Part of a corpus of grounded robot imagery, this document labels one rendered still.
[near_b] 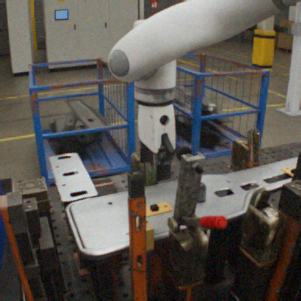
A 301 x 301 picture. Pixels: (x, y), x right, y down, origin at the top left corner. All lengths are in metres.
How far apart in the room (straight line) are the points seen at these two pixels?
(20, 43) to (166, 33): 7.91
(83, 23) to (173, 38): 8.04
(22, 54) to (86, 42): 1.64
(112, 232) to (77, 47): 7.95
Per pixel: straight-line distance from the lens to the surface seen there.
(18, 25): 8.37
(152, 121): 0.65
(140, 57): 0.54
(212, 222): 0.53
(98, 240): 0.71
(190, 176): 0.57
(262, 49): 8.22
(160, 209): 0.79
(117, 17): 8.76
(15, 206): 0.49
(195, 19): 0.54
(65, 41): 8.49
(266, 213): 0.70
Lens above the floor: 1.45
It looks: 25 degrees down
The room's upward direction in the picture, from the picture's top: straight up
